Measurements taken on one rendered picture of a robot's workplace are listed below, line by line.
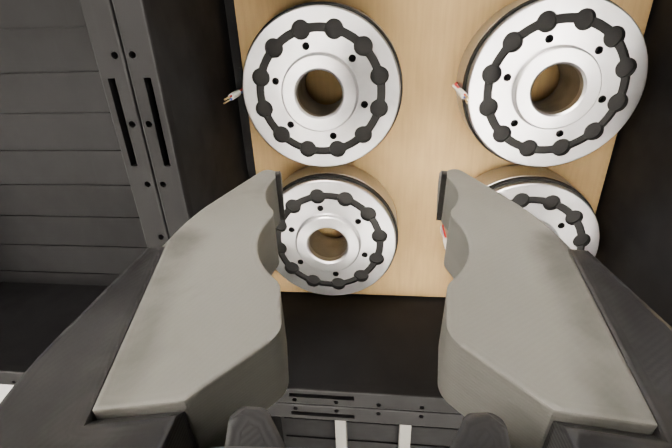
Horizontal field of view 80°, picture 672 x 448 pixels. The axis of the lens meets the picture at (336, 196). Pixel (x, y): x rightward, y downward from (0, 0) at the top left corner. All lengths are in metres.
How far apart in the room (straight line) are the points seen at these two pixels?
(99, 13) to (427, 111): 0.20
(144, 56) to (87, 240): 0.25
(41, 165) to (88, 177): 0.04
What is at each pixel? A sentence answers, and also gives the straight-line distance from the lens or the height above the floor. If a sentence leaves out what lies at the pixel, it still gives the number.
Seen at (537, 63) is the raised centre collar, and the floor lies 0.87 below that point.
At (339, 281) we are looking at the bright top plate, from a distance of 0.33.
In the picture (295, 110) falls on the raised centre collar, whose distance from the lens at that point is 0.26.
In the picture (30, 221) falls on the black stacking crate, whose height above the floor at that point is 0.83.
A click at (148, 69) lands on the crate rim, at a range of 0.22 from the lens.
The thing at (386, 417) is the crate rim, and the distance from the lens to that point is 0.32.
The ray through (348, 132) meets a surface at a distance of 0.27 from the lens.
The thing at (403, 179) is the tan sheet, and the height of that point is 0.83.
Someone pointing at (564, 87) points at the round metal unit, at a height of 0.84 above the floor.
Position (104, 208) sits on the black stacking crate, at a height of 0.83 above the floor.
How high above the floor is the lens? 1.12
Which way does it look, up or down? 64 degrees down
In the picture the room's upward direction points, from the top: 167 degrees counter-clockwise
